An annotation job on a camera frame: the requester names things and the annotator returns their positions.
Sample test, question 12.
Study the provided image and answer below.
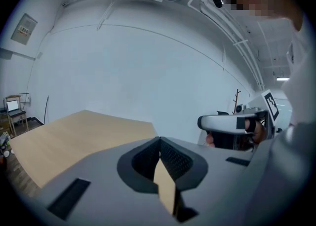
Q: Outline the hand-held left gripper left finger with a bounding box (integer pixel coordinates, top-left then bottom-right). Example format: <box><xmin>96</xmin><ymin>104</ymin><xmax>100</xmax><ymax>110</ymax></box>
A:
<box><xmin>39</xmin><ymin>136</ymin><xmax>179</xmax><ymax>226</ymax></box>

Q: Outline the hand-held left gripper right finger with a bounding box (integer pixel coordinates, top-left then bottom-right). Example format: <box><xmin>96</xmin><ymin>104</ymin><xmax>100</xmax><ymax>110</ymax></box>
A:
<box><xmin>159</xmin><ymin>136</ymin><xmax>255</xmax><ymax>226</ymax></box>

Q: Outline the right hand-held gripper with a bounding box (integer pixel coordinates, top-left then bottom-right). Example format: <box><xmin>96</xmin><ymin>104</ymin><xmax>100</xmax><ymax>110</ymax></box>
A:
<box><xmin>197</xmin><ymin>89</ymin><xmax>280</xmax><ymax>151</ymax></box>

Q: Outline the person's right hand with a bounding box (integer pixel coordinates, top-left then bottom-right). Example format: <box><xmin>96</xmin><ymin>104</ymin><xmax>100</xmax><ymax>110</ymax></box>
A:
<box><xmin>205</xmin><ymin>118</ymin><xmax>264</xmax><ymax>148</ymax></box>

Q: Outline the wooden coat rack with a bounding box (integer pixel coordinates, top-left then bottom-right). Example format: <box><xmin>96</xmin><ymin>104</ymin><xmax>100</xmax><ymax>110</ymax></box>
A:
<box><xmin>232</xmin><ymin>88</ymin><xmax>242</xmax><ymax>115</ymax></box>

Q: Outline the person's light grey top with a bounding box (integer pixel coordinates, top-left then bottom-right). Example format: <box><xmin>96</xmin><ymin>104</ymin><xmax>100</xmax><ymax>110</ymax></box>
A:
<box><xmin>248</xmin><ymin>17</ymin><xmax>316</xmax><ymax>226</ymax></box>

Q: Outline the thin black pole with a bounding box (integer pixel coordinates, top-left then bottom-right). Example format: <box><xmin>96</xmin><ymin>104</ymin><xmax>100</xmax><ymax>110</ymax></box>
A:
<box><xmin>43</xmin><ymin>95</ymin><xmax>50</xmax><ymax>125</ymax></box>

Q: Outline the wooden chair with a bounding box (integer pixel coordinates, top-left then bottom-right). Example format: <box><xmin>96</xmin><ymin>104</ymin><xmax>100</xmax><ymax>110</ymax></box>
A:
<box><xmin>4</xmin><ymin>94</ymin><xmax>29</xmax><ymax>137</ymax></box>

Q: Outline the clutter of floor items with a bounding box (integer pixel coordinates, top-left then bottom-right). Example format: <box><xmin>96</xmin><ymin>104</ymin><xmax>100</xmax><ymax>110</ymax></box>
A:
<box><xmin>0</xmin><ymin>131</ymin><xmax>12</xmax><ymax>158</ymax></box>

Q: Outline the open laptop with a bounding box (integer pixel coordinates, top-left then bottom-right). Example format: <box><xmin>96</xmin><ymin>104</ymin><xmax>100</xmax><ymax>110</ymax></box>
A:
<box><xmin>5</xmin><ymin>99</ymin><xmax>26</xmax><ymax>117</ymax></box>

